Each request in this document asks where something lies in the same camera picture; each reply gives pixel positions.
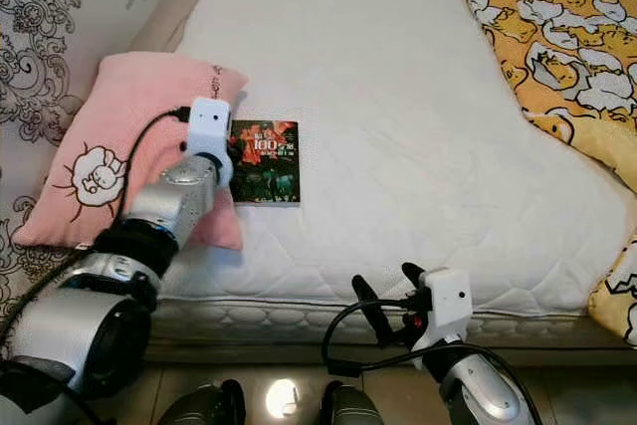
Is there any dark red-printed book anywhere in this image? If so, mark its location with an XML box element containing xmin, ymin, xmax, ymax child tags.
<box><xmin>227</xmin><ymin>119</ymin><xmax>302</xmax><ymax>207</ymax></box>

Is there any pink cartoon pillow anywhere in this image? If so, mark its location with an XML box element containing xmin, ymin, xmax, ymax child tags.
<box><xmin>38</xmin><ymin>52</ymin><xmax>248</xmax><ymax>250</ymax></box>

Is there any grey robot right leg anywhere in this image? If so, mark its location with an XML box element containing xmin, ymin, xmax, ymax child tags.
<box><xmin>318</xmin><ymin>382</ymin><xmax>384</xmax><ymax>425</ymax></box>

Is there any white quilted mattress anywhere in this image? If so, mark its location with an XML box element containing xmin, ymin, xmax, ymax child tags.
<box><xmin>149</xmin><ymin>0</ymin><xmax>637</xmax><ymax>346</ymax></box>

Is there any yellow cartoon duck blanket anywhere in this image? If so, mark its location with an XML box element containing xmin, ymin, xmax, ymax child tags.
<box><xmin>436</xmin><ymin>0</ymin><xmax>637</xmax><ymax>346</ymax></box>

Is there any white printed headboard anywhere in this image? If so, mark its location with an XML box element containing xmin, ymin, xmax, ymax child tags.
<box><xmin>0</xmin><ymin>0</ymin><xmax>200</xmax><ymax>287</ymax></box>

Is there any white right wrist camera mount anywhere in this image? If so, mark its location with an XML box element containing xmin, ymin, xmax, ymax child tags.
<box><xmin>418</xmin><ymin>268</ymin><xmax>474</xmax><ymax>351</ymax></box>

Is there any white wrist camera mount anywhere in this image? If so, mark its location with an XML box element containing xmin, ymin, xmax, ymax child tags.
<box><xmin>184</xmin><ymin>97</ymin><xmax>235</xmax><ymax>187</ymax></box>
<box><xmin>418</xmin><ymin>268</ymin><xmax>474</xmax><ymax>351</ymax></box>

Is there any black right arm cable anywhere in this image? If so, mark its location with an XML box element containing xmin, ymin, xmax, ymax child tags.
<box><xmin>321</xmin><ymin>298</ymin><xmax>459</xmax><ymax>378</ymax></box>

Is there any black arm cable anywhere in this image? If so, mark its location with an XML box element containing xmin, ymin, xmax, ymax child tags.
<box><xmin>0</xmin><ymin>106</ymin><xmax>192</xmax><ymax>346</ymax></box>
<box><xmin>321</xmin><ymin>298</ymin><xmax>459</xmax><ymax>378</ymax></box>

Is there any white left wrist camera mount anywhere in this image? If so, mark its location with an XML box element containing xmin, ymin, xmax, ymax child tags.
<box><xmin>184</xmin><ymin>97</ymin><xmax>235</xmax><ymax>187</ymax></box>

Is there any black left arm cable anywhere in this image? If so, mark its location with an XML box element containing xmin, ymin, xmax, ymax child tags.
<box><xmin>0</xmin><ymin>106</ymin><xmax>192</xmax><ymax>346</ymax></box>

